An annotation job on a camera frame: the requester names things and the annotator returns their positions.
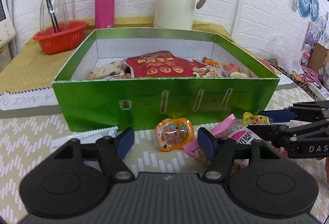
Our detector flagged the pink chips snack bag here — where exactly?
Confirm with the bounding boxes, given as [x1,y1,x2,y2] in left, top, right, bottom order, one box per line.
[182,113,288,170]

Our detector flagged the yellow jelly cup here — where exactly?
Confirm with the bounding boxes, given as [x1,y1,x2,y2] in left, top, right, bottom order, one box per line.
[243,112,273,127]

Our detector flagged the orange jelly cup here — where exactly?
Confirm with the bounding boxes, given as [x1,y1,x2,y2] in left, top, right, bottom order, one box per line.
[154,118,194,152]

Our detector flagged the orange cartoon snack packets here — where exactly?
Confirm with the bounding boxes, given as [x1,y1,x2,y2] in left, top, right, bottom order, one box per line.
[201,57,253,78]

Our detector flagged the chocolate chip bread packet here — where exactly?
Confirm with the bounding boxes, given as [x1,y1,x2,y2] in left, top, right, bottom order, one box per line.
[86,61,131,80]

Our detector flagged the red daily nuts pouch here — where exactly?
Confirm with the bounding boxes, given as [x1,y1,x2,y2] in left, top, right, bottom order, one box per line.
[124,51,221,78]

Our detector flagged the white power strip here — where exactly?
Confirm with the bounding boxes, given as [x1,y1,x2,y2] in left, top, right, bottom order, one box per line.
[309,83,329,101]

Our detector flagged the green cardboard box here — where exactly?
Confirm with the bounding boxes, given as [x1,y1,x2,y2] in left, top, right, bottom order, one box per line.
[52,28,279,131]

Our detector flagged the clear plastic bag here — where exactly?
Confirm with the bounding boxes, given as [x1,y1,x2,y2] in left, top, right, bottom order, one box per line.
[273,36,303,75]

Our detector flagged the small pink lid bottle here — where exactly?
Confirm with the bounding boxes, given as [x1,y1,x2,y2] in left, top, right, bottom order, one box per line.
[301,51,310,67]

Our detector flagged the blue paper fan decoration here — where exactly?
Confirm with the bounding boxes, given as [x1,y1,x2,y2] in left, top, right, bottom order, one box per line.
[293,0,320,23]

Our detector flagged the yellow green tablecloth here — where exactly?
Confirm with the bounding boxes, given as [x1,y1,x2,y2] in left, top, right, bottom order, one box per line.
[0,14,258,96]

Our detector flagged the red plastic basket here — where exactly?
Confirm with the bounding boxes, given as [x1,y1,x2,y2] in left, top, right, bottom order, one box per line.
[33,20,89,55]

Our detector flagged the black chopsticks pair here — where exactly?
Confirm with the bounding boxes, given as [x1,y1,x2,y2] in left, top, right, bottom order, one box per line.
[46,0,60,33]

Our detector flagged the white water dispenser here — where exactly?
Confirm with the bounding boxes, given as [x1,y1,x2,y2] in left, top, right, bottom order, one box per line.
[0,0,18,71]

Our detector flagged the pink thermos bottle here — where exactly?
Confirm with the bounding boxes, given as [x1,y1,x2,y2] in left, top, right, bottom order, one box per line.
[95,0,115,29]

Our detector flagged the clear glass carafe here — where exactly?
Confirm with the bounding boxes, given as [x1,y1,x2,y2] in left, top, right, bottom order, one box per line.
[40,0,69,34]

